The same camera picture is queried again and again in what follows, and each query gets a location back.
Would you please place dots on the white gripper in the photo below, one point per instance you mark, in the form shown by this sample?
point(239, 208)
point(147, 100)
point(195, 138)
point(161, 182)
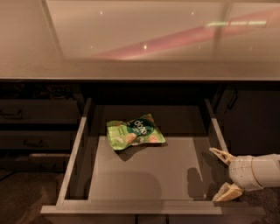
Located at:
point(241, 172)

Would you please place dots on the grey drawer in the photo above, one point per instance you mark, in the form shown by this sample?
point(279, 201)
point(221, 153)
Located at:
point(25, 163)
point(171, 183)
point(39, 111)
point(36, 140)

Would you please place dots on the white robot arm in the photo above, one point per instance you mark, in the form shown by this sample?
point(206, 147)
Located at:
point(266, 170)

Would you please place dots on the white item in drawer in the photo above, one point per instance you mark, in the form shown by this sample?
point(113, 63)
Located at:
point(49, 155)

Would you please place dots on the dark items in drawer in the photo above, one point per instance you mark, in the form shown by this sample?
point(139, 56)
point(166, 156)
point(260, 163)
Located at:
point(35, 91)

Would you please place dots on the grey cabinet door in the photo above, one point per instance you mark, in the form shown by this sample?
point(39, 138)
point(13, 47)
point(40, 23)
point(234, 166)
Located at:
point(249, 118)

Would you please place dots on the green snack bag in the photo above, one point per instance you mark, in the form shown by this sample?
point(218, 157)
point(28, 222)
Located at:
point(143, 130)

